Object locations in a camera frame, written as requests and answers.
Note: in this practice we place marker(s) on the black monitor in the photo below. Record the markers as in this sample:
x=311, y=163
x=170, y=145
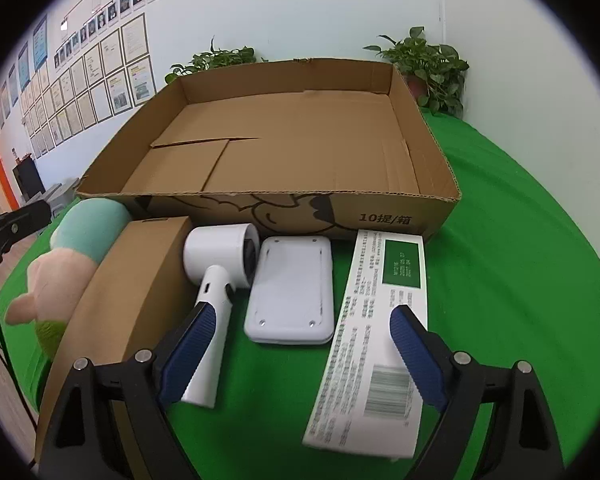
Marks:
x=27, y=178

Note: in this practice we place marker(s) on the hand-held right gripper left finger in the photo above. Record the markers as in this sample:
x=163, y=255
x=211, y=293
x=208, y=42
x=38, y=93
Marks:
x=190, y=350

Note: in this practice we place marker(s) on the pink and teal plush toy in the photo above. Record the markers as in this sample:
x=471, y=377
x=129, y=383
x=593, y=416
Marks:
x=80, y=240

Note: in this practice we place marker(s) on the potted green plant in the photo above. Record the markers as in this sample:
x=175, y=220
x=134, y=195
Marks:
x=430, y=65
x=220, y=57

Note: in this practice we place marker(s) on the large cardboard tray box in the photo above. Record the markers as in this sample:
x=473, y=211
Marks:
x=290, y=125

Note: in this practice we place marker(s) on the white and green printed box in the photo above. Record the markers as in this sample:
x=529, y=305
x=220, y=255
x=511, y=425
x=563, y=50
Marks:
x=360, y=340

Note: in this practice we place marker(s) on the grey cabinet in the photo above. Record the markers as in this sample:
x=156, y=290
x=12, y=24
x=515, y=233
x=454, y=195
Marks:
x=60, y=197

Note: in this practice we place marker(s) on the white rounded device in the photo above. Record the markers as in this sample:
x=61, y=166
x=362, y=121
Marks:
x=290, y=290

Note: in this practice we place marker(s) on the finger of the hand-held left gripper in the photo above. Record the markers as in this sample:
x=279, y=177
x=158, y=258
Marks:
x=22, y=222

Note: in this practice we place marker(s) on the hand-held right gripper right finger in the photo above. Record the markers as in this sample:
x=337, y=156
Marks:
x=415, y=355

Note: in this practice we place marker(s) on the small blue wall poster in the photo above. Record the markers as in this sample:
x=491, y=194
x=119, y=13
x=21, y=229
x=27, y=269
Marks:
x=23, y=65

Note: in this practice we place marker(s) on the large blue wall poster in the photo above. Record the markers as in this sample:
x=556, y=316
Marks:
x=40, y=42

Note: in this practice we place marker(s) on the green tablecloth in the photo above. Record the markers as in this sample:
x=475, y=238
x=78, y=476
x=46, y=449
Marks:
x=505, y=260

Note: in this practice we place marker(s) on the long brown cardboard box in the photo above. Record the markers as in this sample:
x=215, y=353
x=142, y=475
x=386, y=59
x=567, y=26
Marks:
x=130, y=290

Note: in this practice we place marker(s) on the white hair dryer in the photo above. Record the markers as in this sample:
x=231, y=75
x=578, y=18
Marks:
x=215, y=250

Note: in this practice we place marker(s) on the wall of framed certificates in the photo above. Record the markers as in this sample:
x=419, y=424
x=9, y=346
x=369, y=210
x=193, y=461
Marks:
x=80, y=85

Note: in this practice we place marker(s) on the row of portrait photos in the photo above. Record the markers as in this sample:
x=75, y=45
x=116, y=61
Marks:
x=130, y=2

